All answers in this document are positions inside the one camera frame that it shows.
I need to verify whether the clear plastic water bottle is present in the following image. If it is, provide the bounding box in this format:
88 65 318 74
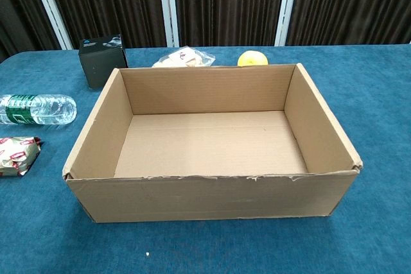
0 94 78 126

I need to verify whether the white frame post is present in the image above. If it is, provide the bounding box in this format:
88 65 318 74
157 0 180 48
274 0 301 47
27 0 74 51

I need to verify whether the open brown cardboard box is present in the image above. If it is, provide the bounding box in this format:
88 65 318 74
62 63 364 223

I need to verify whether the clear bag of biscuits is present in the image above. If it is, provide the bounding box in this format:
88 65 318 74
151 46 216 68

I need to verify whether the black cube carton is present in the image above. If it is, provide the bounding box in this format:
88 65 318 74
78 33 129 89

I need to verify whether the blue velvet tablecloth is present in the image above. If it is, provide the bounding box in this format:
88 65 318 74
0 42 411 274

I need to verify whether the yellow round fruit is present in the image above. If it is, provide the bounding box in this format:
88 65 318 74
237 50 269 67

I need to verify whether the gold red snack packet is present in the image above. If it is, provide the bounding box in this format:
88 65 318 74
0 136 42 177

